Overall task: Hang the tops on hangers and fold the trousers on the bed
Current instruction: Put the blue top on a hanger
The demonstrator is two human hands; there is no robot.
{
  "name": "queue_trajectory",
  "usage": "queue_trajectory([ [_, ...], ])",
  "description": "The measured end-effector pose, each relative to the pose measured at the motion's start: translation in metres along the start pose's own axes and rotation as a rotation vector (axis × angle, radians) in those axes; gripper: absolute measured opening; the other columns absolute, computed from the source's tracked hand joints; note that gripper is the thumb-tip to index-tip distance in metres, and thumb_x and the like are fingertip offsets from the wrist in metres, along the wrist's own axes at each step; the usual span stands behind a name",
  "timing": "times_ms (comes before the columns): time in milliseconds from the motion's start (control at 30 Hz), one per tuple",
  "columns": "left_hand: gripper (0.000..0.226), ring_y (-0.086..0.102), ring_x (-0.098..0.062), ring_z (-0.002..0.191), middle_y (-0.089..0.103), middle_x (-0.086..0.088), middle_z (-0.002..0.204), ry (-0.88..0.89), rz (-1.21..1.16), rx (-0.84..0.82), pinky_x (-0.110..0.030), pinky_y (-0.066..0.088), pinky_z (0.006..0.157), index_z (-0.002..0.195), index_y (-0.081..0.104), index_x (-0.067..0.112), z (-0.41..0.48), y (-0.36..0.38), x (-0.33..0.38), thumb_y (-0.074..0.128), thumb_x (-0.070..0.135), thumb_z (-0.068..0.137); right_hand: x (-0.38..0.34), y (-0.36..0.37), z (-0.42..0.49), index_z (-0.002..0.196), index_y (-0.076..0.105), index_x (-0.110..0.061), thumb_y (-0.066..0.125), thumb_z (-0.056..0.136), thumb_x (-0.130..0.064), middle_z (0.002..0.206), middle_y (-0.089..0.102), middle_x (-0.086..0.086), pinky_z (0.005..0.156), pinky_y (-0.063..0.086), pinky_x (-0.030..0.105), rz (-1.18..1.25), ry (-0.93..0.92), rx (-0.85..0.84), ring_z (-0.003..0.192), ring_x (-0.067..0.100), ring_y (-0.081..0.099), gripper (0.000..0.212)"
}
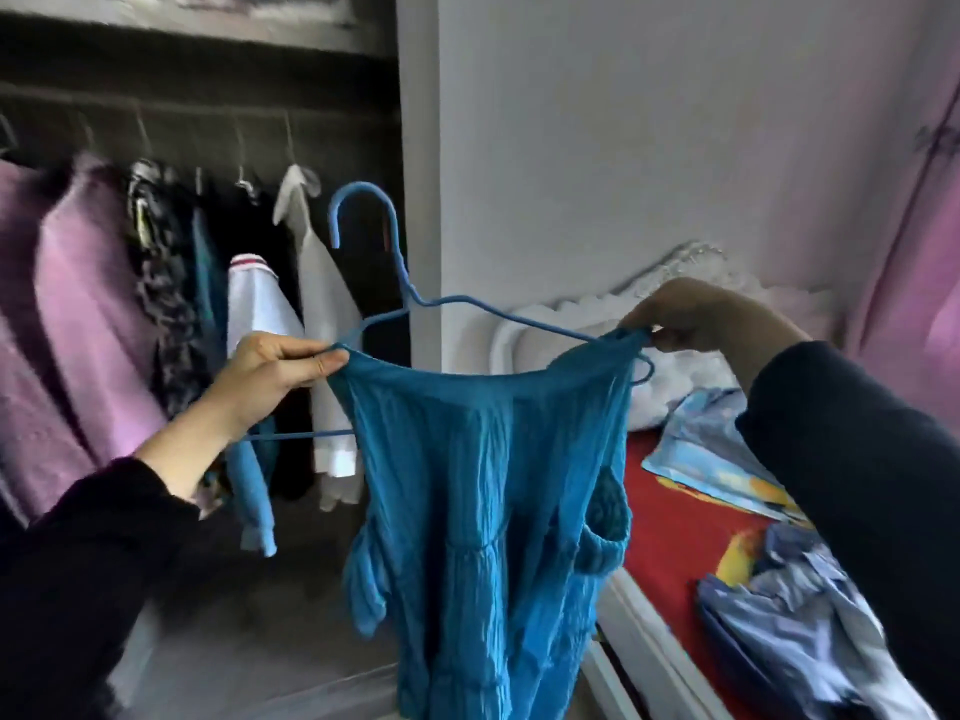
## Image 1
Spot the person's left hand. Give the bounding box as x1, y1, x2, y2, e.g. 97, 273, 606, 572
201, 331, 351, 441

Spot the person's right hand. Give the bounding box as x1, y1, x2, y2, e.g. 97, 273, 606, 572
618, 277, 753, 355

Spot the blue wire clothes hanger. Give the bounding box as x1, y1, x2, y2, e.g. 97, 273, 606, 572
241, 181, 657, 443

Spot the blue crinkled top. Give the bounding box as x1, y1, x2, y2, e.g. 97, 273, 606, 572
327, 327, 652, 720

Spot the person's right forearm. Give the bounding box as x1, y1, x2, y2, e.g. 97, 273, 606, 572
716, 295, 960, 720

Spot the person's left forearm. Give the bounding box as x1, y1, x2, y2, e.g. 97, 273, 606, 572
0, 395, 249, 720

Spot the white pillow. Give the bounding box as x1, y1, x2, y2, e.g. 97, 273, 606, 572
626, 344, 744, 434

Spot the white shirt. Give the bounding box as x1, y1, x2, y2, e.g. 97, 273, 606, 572
271, 164, 366, 512

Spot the white bed headboard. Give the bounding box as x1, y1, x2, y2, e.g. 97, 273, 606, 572
489, 241, 837, 383

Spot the white and blue sweatshirt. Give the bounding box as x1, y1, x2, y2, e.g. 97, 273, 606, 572
223, 253, 307, 559

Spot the teal hanging garment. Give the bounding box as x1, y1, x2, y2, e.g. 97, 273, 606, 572
189, 205, 230, 376

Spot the colourful printed cloth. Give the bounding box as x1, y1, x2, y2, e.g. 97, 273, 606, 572
642, 387, 811, 527

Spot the black patterned garment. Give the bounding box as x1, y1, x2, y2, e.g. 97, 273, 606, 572
126, 158, 211, 421

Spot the red bed sheet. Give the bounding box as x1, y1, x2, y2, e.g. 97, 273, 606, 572
621, 428, 781, 720

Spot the pink knitted sweater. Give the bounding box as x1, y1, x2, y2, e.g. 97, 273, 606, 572
0, 153, 170, 526

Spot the pink curtain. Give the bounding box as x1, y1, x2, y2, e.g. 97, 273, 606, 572
843, 74, 960, 436

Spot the dark wardrobe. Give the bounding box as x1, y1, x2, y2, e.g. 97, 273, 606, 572
0, 0, 444, 720

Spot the light blue crumpled garment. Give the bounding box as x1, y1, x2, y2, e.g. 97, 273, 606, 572
696, 523, 939, 720

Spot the wardrobe hanging rail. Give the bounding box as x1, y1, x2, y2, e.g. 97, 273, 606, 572
0, 80, 399, 128

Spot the white bed frame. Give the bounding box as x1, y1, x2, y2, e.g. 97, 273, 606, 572
579, 568, 732, 720

